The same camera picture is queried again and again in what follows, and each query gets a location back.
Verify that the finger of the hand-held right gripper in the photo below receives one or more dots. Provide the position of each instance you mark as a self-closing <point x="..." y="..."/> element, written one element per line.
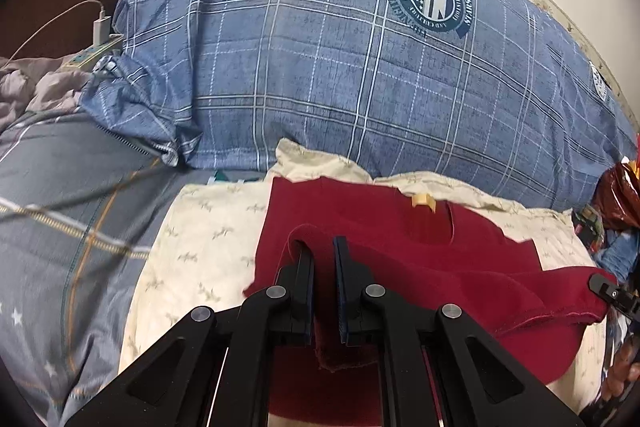
<point x="607" y="289"/>

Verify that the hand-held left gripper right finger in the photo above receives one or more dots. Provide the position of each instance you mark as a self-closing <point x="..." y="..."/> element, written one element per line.
<point x="342" y="287"/>

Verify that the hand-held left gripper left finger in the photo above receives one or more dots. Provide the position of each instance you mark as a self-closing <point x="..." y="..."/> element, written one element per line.
<point x="307" y="292"/>

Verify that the red sweater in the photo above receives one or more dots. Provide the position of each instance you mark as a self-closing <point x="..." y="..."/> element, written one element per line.
<point x="475" y="267"/>

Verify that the person's right hand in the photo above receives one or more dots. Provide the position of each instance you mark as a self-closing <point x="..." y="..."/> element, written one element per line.
<point x="625" y="367"/>

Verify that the blue jeans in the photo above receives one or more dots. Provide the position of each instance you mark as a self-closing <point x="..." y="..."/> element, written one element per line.
<point x="617" y="254"/>

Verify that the red plastic bag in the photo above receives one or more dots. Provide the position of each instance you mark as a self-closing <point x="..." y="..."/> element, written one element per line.
<point x="620" y="197"/>

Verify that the cream patterned cloth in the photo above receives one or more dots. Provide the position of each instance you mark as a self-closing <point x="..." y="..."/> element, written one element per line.
<point x="210" y="232"/>

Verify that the teal small item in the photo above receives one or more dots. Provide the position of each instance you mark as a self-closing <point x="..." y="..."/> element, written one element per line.
<point x="216" y="179"/>

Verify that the blue plaid pillow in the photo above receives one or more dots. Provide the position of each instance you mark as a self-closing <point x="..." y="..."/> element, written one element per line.
<point x="325" y="57"/>

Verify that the white power strip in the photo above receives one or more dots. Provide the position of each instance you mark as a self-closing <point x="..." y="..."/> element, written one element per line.
<point x="90" y="54"/>

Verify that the white charger plug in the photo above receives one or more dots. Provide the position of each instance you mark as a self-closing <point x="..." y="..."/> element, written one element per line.
<point x="101" y="28"/>

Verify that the lilac crumpled cloth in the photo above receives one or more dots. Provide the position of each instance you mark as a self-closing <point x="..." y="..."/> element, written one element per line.
<point x="30" y="92"/>

